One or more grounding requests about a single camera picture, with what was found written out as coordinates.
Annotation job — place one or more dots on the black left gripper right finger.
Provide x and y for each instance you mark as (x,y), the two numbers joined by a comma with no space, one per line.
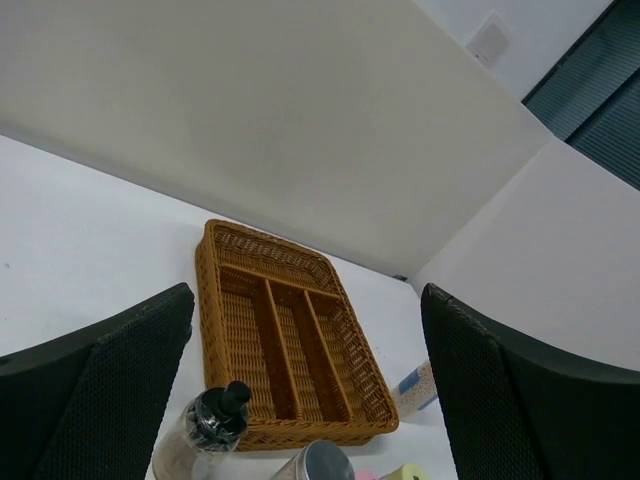
(515,407)

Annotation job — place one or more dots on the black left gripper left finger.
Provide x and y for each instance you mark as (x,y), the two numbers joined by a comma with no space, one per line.
(89,404)

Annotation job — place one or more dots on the silver-capped white spice bottle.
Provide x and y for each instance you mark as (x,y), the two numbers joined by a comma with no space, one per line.
(415,392)

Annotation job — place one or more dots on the yellow-capped spice bottle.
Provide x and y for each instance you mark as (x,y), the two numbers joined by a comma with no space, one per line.
(408,471)

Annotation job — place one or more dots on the black-capped brown spice bottle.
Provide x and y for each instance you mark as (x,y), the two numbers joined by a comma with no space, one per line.
(207,431)

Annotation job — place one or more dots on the silver-capped blue-label bottle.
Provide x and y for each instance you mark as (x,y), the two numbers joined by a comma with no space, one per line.
(319,460)

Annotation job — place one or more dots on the brown wicker divided tray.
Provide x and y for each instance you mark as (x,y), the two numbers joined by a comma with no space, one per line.
(275,316)

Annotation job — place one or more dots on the dark window blinds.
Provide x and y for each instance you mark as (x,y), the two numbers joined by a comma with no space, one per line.
(590,99)

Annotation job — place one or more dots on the white wall panel box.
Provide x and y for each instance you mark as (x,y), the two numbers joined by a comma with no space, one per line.
(490,41)

